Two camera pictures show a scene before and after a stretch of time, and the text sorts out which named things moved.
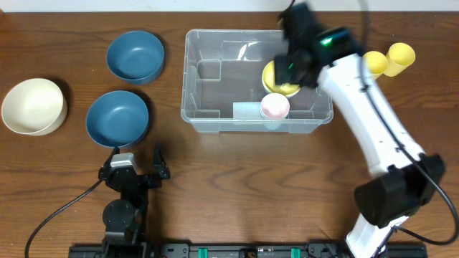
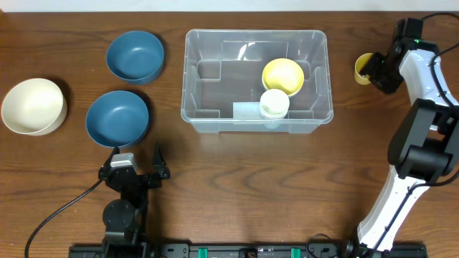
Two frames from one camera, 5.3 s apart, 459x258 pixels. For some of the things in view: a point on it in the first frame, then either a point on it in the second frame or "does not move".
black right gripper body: [293, 70] → [382, 71]
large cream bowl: [34, 107] does not move
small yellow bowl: [268, 80] does not move
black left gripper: [161, 173] does not move
